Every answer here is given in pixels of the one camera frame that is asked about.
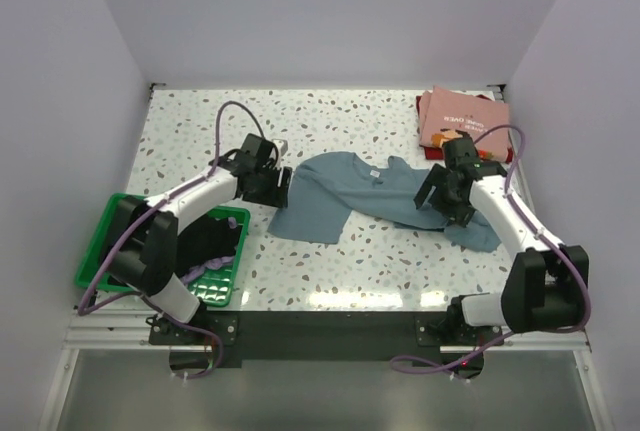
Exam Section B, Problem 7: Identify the blue t-shirt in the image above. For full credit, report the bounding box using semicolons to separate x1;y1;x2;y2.
268;151;501;253

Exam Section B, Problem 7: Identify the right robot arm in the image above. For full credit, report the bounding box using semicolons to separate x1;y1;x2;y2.
414;137;591;344

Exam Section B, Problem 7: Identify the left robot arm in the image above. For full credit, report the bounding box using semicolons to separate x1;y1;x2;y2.
100;134;292;343

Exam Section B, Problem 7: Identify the red folded t-shirt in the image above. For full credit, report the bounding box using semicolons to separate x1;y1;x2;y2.
424;93;515;165

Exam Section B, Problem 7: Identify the pink folded t-shirt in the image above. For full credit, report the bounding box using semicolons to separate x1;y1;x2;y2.
417;86;510;150

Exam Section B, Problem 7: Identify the black garment in basket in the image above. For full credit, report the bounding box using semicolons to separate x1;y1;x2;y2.
107;204;240;288

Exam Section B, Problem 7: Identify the lavender garment in basket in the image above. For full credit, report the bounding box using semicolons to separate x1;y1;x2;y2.
175;215;242;285

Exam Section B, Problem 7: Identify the green plastic basket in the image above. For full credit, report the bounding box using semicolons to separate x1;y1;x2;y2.
74;193;251;307

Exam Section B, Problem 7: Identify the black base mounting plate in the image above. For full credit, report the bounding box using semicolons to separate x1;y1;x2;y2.
146;311;502;370

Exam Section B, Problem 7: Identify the aluminium frame rail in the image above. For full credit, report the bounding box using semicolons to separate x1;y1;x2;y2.
63;309;591;352

